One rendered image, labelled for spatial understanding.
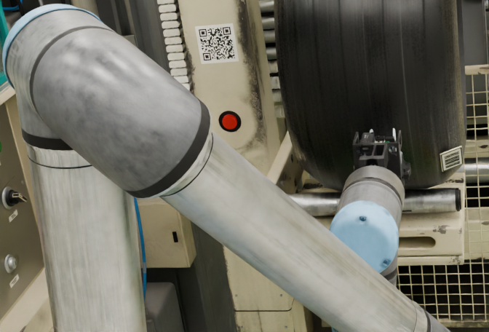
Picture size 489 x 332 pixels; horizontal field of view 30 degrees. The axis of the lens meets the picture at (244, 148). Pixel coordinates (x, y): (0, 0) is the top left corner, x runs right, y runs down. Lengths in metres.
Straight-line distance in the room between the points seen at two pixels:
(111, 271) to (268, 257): 0.18
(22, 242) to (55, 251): 0.63
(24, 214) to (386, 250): 0.72
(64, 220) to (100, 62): 0.22
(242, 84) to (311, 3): 0.31
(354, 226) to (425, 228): 0.53
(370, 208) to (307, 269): 0.25
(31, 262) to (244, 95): 0.51
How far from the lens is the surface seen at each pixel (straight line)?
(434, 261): 1.76
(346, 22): 1.50
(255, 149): 1.81
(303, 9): 1.52
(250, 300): 1.98
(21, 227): 1.66
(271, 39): 2.15
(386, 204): 1.25
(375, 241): 1.21
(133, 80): 0.85
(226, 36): 1.74
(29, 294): 1.67
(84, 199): 0.99
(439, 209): 1.73
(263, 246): 0.96
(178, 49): 1.78
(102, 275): 1.04
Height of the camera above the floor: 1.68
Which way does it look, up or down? 22 degrees down
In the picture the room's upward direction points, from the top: 9 degrees counter-clockwise
